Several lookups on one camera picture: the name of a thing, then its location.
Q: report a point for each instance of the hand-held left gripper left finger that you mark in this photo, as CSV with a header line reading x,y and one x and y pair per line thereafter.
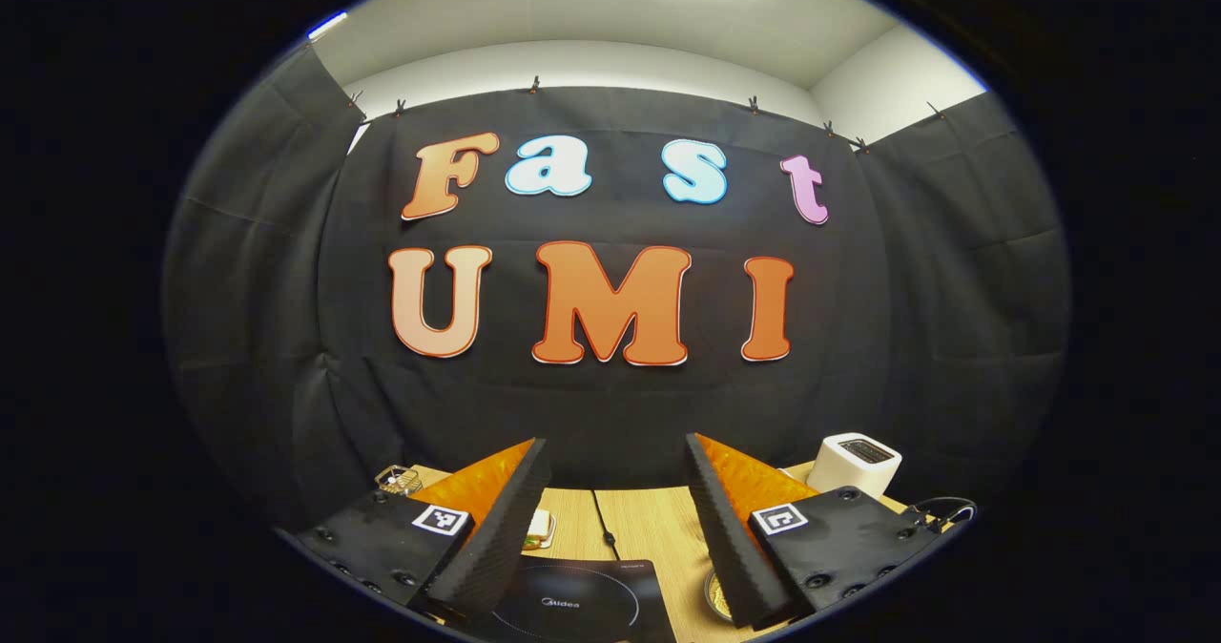
x,y
496,548

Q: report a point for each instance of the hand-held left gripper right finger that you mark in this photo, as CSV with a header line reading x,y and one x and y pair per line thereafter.
x,y
739,567

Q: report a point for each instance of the stainless steel pot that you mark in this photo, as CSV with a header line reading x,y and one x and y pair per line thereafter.
x,y
717,595

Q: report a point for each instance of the black induction cooktop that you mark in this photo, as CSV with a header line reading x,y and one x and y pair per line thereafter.
x,y
582,605

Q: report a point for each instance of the small white plate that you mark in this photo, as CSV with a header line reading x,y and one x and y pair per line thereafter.
x,y
546,545

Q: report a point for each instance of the white toaster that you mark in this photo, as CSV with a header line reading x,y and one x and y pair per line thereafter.
x,y
854,466

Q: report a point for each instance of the row of black cloth clips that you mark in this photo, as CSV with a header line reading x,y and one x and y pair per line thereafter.
x,y
534,84

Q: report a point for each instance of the ceiling light panel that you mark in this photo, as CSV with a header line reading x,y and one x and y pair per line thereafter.
x,y
327,26

